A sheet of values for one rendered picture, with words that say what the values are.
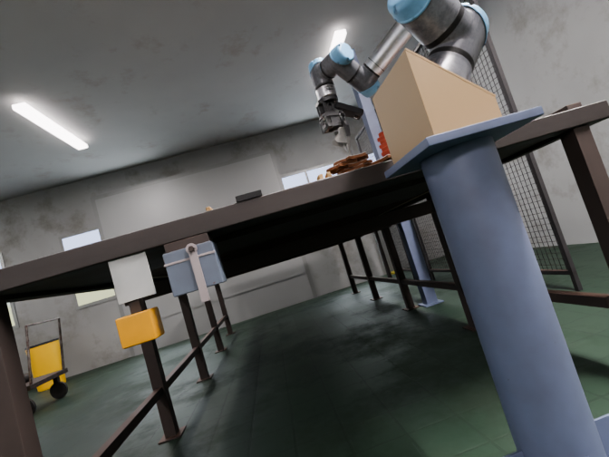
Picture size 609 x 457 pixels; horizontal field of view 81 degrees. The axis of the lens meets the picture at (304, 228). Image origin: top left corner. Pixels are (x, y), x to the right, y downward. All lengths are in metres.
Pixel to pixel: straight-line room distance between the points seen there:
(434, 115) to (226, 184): 5.58
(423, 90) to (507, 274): 0.43
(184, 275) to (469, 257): 0.71
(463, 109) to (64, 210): 6.63
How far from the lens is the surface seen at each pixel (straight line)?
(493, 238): 0.87
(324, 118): 1.37
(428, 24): 0.99
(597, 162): 1.51
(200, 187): 6.32
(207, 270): 1.00
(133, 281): 1.08
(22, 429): 1.27
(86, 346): 6.87
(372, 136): 3.32
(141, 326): 1.05
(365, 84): 1.41
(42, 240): 7.14
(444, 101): 0.87
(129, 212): 6.55
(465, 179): 0.86
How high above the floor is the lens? 0.71
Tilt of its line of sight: 4 degrees up
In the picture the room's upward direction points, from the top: 17 degrees counter-clockwise
